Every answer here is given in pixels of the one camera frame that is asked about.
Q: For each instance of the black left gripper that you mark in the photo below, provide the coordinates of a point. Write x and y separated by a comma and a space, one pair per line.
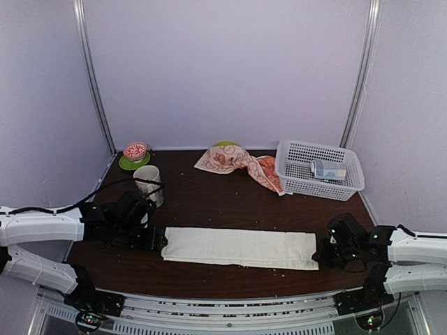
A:
152, 242

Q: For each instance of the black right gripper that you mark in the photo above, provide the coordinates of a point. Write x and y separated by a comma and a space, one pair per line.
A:
321, 255

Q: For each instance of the white towel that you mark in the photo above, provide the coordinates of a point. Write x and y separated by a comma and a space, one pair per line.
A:
247, 248

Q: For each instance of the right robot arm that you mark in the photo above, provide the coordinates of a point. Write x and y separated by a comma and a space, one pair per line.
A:
403, 261

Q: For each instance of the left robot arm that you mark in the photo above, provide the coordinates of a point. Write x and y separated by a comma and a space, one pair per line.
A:
123, 223

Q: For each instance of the white ceramic mug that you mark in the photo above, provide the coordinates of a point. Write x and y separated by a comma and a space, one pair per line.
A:
148, 180

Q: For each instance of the green saucer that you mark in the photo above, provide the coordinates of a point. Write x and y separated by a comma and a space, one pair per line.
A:
127, 165

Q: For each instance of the rolled grey blue towel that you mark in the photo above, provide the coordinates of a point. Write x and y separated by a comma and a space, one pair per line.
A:
328, 170

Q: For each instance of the red patterned bowl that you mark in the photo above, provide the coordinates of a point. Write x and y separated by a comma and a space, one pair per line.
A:
135, 152

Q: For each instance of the white plastic basket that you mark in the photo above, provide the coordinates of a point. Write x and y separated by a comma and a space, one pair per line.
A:
292, 165

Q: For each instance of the orange patterned towel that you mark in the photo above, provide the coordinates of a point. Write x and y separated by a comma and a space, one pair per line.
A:
229, 158

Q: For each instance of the green bowl behind towel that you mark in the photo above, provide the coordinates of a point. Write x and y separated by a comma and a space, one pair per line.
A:
225, 143

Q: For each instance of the right aluminium frame post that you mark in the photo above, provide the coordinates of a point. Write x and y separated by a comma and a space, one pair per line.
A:
365, 66

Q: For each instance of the aluminium frame post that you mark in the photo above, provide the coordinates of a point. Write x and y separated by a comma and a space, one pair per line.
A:
365, 66
80, 18

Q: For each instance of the left aluminium frame post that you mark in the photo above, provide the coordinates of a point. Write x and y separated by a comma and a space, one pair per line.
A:
80, 18

